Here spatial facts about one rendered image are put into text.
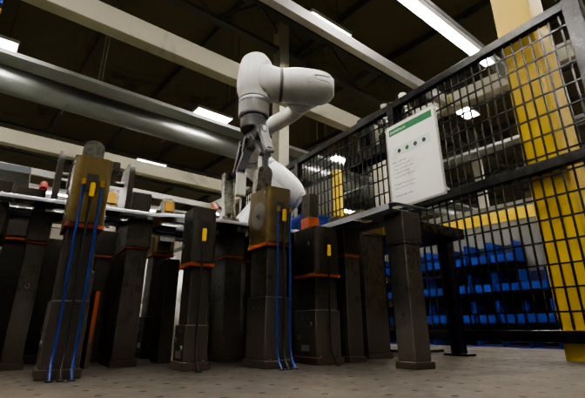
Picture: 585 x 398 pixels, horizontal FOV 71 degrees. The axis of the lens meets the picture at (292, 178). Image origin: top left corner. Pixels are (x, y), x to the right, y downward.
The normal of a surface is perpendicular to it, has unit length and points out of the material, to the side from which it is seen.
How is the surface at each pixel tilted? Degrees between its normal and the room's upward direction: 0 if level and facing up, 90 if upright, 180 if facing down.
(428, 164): 90
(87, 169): 90
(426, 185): 90
